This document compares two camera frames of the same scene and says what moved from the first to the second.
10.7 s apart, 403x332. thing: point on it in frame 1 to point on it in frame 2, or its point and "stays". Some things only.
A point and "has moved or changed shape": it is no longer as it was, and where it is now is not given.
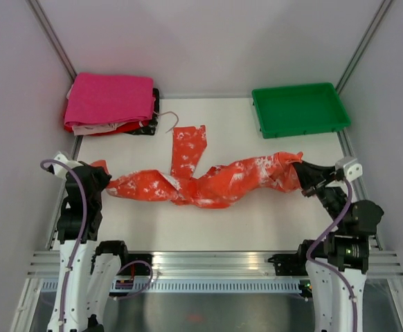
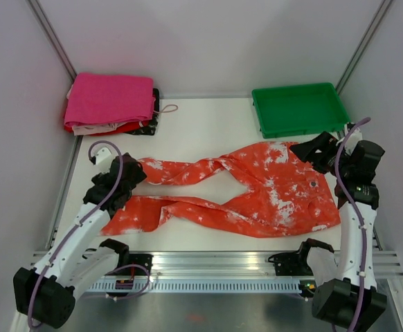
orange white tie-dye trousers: x=185 y=184 has moved or changed shape
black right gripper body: x=334 y=198 to x=325 y=162
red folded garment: x=126 y=127 stays
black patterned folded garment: x=151 y=128 stays
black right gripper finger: x=312 y=176 to x=308 y=150
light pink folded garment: x=89 y=128 stays
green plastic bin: x=300 y=109 stays
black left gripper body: x=101 y=181 to x=138 y=176
